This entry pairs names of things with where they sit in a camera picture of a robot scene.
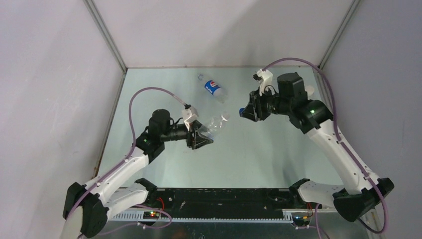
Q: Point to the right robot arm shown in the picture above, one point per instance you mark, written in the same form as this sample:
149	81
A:
361	188

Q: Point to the clear unlabelled plastic bottle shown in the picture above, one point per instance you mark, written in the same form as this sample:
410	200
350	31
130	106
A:
216	124

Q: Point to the Pepsi labelled clear bottle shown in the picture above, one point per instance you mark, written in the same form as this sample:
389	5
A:
214	88

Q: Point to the controller board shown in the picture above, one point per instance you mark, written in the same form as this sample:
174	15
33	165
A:
151	215
300	222

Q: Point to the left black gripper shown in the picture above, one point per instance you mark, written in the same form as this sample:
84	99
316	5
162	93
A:
199	140

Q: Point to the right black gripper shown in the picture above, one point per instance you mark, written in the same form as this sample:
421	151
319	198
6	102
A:
256	100

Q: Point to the white slotted cable duct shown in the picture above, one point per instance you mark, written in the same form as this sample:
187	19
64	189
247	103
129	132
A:
136	216

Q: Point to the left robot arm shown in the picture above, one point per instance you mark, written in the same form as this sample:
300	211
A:
88	207

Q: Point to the clear bottle with yellow label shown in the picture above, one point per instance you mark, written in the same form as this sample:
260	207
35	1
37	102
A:
311	99

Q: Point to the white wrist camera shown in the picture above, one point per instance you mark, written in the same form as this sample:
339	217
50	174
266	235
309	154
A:
264	78
189	115

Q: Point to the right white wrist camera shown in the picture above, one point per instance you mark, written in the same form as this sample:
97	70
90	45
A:
264	78

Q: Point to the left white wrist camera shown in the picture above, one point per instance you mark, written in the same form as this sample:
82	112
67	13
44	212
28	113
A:
189	115

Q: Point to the left controller board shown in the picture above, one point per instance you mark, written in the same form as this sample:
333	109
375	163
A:
151	215

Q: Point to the right controller board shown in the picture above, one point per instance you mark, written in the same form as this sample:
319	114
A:
300	222

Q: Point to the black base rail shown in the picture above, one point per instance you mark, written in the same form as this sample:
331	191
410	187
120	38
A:
223	203

